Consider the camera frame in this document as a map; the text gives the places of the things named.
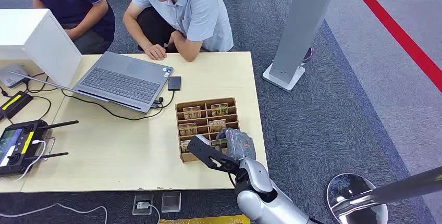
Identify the person's forearm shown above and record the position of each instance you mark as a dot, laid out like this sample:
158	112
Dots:
88	20

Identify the grey open laptop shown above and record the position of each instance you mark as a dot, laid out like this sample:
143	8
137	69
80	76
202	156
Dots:
121	81

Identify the white box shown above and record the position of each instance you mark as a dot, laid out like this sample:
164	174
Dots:
31	39

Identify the wooden card holder box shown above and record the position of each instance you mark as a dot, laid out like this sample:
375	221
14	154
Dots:
207	133

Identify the floor power outlet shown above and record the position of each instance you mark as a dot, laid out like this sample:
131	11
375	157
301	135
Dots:
142	204

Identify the person's right forearm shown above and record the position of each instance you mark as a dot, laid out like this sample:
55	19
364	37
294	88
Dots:
134	29

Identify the person's right hand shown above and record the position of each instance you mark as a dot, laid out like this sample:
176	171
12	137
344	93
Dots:
156	52

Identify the small black phone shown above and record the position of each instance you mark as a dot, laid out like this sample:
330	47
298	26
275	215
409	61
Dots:
174	83

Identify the red barrier belt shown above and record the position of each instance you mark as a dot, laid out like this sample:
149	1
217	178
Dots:
397	32

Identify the flat grey device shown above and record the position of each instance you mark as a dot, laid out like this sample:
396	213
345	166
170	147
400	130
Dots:
12	75

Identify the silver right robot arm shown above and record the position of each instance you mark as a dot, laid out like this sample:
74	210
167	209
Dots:
262	194

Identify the black device with yellow label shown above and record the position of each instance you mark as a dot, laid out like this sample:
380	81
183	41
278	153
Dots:
14	104

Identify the chrome stanchion post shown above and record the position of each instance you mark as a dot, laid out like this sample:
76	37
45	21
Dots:
366	198

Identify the black remote controller with screen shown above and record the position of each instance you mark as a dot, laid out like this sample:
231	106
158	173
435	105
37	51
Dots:
19	146

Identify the person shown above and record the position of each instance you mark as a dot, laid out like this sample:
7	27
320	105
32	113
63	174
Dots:
197	12
69	1

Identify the grey floor outlet cover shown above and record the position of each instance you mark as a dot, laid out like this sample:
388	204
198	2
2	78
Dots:
171	202

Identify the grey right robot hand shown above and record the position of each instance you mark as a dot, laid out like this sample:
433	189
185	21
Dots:
238	144

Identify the grey kiosk stand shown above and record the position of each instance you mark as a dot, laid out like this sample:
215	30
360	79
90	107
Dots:
300	29

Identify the yellow floor strip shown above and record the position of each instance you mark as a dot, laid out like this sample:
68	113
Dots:
207	220

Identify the person's left forearm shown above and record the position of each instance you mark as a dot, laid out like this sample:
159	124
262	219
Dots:
186	46

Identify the gold printed card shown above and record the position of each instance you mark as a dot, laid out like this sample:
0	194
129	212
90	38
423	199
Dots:
192	112
218	143
219	109
185	146
188	129
217	125

